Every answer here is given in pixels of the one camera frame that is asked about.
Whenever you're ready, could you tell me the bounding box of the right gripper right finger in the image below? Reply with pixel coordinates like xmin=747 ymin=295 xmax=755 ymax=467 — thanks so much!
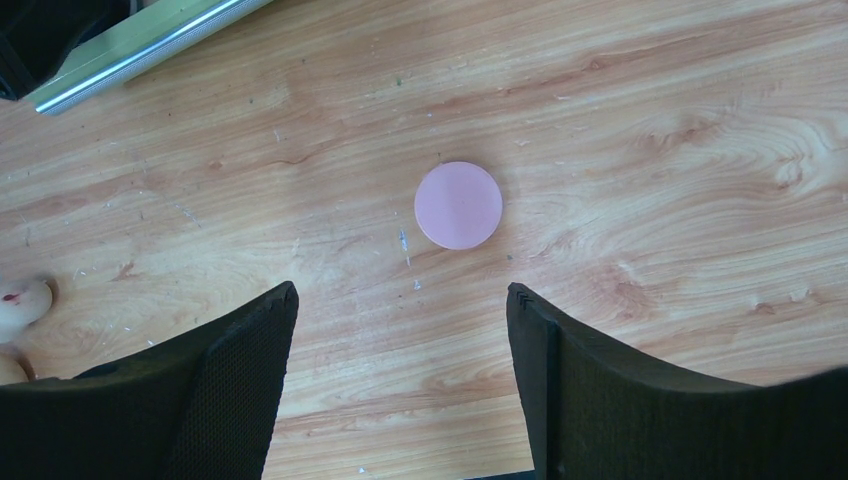
xmin=506 ymin=283 xmax=847 ymax=479

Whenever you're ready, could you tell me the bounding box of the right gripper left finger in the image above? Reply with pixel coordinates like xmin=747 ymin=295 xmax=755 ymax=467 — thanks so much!
xmin=1 ymin=282 xmax=299 ymax=479

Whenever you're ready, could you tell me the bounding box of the green metal drawer box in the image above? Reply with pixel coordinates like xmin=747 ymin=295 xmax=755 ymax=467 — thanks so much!
xmin=1 ymin=0 xmax=264 ymax=115

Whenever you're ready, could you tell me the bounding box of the pink round powder puff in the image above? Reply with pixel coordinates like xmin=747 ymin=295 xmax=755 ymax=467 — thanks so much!
xmin=414 ymin=161 xmax=503 ymax=250

